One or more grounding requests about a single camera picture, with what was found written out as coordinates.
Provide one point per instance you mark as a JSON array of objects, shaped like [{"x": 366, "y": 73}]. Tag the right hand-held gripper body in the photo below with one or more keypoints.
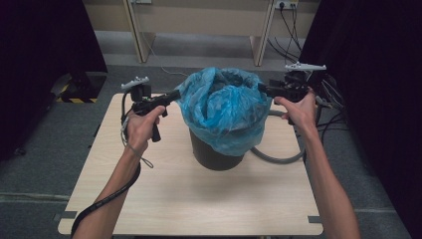
[{"x": 295, "y": 84}]

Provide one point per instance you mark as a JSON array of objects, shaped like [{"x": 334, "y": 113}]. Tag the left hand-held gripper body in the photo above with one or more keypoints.
[{"x": 142, "y": 98}]

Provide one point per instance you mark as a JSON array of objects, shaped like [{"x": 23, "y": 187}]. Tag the blue plastic garbage bag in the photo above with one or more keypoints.
[{"x": 225, "y": 109}]

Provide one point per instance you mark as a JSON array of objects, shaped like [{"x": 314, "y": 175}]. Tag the dark grey trash bin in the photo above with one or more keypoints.
[{"x": 215, "y": 159}]

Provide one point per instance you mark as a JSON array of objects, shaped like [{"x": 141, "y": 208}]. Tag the stand base with hazard tape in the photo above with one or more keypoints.
[{"x": 78, "y": 89}]

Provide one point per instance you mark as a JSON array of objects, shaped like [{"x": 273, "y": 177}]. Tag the beige wooden desk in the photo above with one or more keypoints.
[{"x": 199, "y": 20}]

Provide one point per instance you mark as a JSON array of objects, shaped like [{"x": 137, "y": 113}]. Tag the dark curtain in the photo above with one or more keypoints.
[
  {"x": 40, "y": 66},
  {"x": 378, "y": 83}
]

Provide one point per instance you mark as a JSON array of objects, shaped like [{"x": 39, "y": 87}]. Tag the grey tape piece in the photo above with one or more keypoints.
[
  {"x": 314, "y": 219},
  {"x": 69, "y": 214}
]

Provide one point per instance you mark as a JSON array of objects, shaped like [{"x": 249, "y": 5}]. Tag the white wall power outlet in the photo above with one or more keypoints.
[{"x": 286, "y": 4}]

